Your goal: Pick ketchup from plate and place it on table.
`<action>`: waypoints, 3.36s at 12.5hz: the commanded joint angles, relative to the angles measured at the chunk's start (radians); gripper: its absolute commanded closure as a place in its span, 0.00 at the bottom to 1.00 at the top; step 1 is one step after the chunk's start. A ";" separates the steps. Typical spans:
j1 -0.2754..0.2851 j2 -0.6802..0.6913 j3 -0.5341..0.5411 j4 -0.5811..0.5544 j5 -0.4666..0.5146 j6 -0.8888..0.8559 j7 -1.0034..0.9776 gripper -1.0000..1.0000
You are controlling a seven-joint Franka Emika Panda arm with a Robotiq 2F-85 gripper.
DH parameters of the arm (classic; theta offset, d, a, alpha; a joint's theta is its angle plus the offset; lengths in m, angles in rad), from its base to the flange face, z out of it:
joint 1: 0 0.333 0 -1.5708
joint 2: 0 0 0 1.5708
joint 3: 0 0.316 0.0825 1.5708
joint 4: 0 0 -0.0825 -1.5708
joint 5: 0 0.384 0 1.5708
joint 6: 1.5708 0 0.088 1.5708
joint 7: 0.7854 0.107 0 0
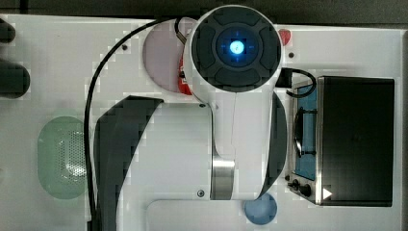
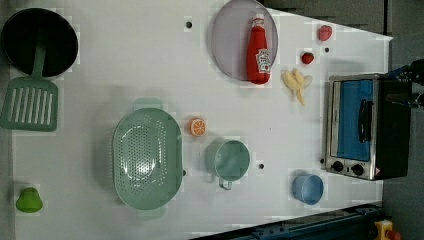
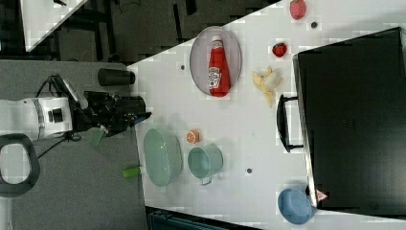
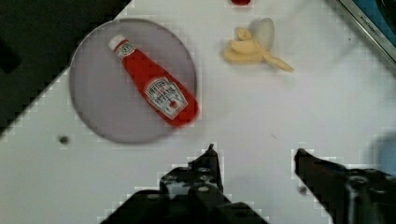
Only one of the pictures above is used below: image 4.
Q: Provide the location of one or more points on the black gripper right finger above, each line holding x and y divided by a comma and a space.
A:
350, 196

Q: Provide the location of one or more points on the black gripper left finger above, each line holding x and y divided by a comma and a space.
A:
186, 195

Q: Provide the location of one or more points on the red ketchup bottle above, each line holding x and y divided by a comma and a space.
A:
170, 99

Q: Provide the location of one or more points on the grey round plate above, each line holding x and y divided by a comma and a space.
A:
104, 95

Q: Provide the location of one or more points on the peeled toy banana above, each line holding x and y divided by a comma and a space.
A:
254, 46

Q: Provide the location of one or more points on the silver toaster oven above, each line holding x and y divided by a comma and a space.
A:
377, 20

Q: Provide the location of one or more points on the red toy strawberry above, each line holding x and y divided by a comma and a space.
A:
241, 2

